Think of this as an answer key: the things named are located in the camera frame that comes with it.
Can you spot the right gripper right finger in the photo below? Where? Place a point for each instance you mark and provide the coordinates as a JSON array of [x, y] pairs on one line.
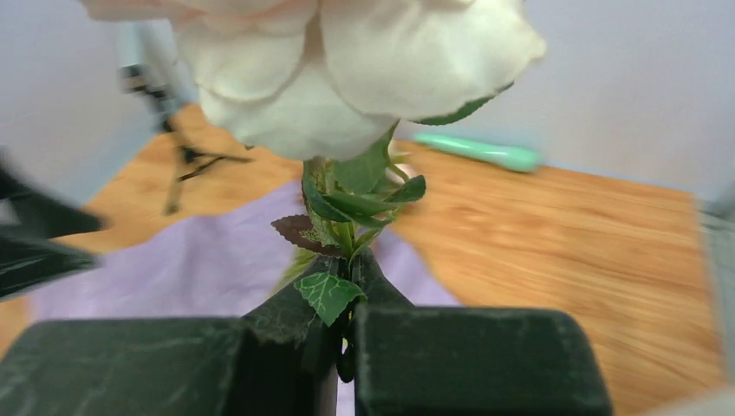
[[441, 360]]

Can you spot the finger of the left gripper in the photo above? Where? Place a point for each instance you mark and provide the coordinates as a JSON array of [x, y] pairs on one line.
[[30, 254]]

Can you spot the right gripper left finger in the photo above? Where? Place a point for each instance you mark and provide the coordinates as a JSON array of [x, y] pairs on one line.
[[276, 360]]

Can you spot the pink and purple wrapping paper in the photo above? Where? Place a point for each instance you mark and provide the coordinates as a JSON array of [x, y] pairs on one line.
[[210, 266]]

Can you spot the teal cylindrical handle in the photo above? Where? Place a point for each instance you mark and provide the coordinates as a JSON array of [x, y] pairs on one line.
[[512, 158]]

